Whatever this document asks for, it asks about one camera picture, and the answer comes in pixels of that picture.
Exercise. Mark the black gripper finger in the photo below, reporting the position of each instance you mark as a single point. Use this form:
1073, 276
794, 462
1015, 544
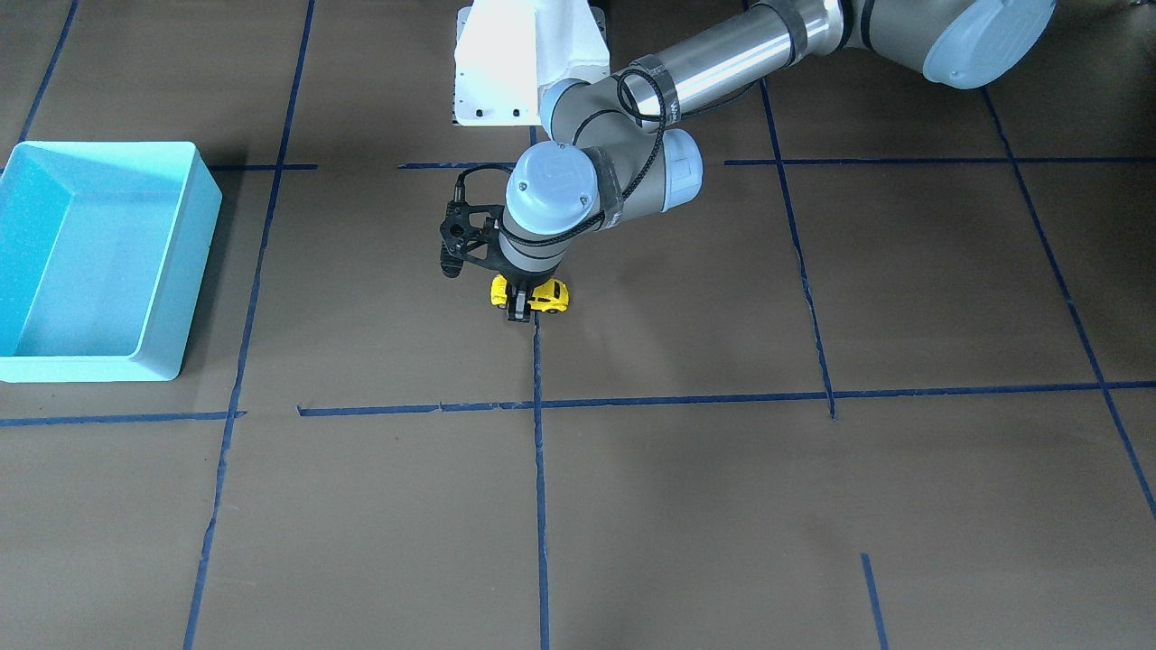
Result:
519, 304

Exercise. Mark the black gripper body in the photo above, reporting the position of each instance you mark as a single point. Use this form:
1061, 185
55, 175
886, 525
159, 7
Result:
525, 281

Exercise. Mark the yellow beetle toy car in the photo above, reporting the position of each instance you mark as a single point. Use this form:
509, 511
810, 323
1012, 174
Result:
552, 297

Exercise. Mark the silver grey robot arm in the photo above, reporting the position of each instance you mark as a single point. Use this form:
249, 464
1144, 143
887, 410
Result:
613, 149

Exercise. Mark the turquoise plastic bin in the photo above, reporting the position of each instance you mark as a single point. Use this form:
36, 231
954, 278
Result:
103, 251

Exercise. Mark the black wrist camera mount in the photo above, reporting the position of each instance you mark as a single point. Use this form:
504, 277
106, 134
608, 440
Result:
470, 234

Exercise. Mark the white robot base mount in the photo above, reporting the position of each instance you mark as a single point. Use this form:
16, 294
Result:
507, 54

